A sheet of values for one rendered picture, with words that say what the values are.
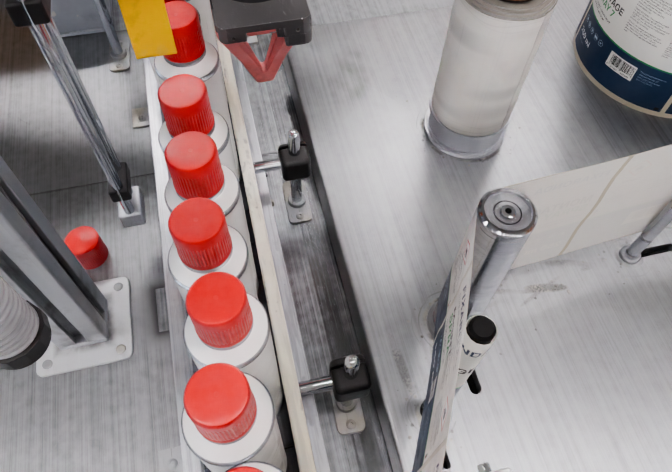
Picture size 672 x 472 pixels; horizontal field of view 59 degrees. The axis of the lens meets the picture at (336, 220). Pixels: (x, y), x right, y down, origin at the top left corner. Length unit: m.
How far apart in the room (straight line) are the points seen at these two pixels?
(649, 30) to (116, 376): 0.63
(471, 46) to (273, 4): 0.19
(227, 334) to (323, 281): 0.29
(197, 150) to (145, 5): 0.12
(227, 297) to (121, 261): 0.34
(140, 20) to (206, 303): 0.22
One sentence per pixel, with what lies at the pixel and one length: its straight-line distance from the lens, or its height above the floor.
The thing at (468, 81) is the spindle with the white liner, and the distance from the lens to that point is 0.57.
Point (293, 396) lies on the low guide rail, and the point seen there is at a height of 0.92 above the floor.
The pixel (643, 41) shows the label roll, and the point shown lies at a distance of 0.72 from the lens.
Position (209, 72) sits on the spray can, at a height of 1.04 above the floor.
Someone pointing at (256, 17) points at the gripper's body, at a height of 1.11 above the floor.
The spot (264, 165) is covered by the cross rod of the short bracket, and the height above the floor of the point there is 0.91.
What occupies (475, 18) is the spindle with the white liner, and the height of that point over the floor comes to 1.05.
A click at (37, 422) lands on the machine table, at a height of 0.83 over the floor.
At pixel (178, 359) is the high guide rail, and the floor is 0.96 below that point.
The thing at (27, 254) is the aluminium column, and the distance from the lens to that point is 0.47.
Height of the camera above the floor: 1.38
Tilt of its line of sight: 58 degrees down
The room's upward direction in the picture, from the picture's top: 3 degrees clockwise
